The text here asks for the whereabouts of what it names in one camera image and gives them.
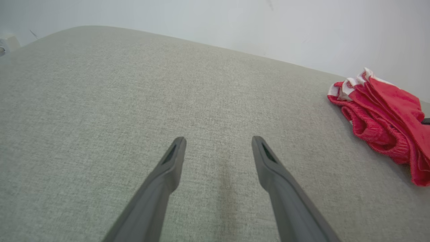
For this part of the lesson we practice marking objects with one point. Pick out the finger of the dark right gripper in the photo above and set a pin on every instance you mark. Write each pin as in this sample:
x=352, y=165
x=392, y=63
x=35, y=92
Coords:
x=426, y=121

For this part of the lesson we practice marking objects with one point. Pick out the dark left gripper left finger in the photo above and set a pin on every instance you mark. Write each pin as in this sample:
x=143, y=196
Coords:
x=151, y=201

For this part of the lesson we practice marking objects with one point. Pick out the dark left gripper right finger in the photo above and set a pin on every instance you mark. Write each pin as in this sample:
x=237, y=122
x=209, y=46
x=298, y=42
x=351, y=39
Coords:
x=289, y=201

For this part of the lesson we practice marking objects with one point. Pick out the red white-striped basketball shorts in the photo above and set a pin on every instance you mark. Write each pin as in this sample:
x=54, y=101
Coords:
x=379, y=134

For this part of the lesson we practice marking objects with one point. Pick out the red Bulls basketball jersey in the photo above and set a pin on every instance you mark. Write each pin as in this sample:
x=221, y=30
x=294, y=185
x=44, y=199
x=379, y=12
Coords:
x=346, y=88

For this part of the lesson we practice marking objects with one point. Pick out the grey fabric sofa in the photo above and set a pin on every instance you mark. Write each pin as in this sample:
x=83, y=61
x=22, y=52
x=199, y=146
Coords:
x=100, y=101

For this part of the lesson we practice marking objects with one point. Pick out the white wall trunking box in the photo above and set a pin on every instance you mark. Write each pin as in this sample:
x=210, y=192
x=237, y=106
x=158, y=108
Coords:
x=12, y=43

